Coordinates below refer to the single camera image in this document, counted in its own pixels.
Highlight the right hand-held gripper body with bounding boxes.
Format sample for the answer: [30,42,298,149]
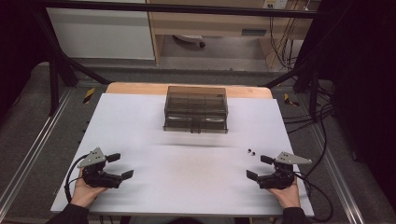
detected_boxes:
[257,151,313,190]

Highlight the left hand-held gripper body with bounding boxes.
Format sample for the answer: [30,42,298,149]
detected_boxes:
[78,147,122,189]

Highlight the person's right hand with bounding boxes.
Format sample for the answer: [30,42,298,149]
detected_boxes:
[268,178,302,209]

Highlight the person's left hand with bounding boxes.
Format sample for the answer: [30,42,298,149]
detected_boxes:
[70,169,108,209]

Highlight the white board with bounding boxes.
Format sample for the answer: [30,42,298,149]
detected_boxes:
[50,92,315,217]

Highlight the smoked transparent drawer box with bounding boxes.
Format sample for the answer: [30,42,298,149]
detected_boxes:
[163,86,230,134]

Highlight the white cabinet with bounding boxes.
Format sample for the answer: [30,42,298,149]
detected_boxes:
[46,7,156,61]

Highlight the black curtain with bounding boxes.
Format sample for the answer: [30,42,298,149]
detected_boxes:
[317,0,396,203]
[0,0,50,120]

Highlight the office chair base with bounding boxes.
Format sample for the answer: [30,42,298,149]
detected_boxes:
[172,34,206,49]

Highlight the wooden desk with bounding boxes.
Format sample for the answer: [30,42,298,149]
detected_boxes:
[145,0,321,68]

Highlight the white power strip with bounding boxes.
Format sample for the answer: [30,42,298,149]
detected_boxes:
[262,0,290,10]

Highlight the left hand-held gripper cable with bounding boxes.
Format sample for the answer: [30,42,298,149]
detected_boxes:
[64,154,90,203]

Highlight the hand-held gripper cable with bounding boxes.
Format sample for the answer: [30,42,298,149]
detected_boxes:
[64,154,90,203]
[293,172,334,223]

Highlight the right hand-held gripper cable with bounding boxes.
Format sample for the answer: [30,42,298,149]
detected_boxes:
[293,172,334,223]

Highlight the aluminium rail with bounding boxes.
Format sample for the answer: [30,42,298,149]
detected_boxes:
[0,88,75,213]
[306,123,366,224]

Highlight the black floor cables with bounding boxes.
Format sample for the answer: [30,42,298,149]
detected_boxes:
[281,81,336,162]

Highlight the hanging cable bundle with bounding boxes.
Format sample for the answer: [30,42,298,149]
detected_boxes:
[267,15,308,71]

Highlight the black metal frame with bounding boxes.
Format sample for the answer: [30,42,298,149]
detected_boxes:
[29,0,354,123]

